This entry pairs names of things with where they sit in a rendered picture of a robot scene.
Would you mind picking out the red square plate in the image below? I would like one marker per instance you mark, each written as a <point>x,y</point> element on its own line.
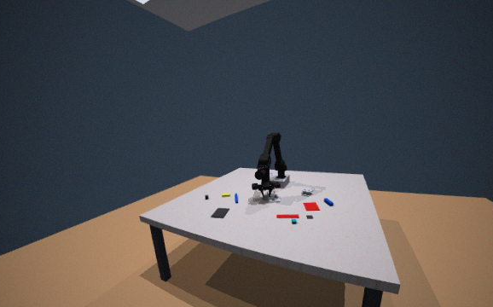
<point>311,207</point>

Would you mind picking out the blue rectangular bar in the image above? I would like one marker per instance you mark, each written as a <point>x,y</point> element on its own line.
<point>329,202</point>

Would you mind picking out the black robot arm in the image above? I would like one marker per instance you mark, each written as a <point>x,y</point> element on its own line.
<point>265,160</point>

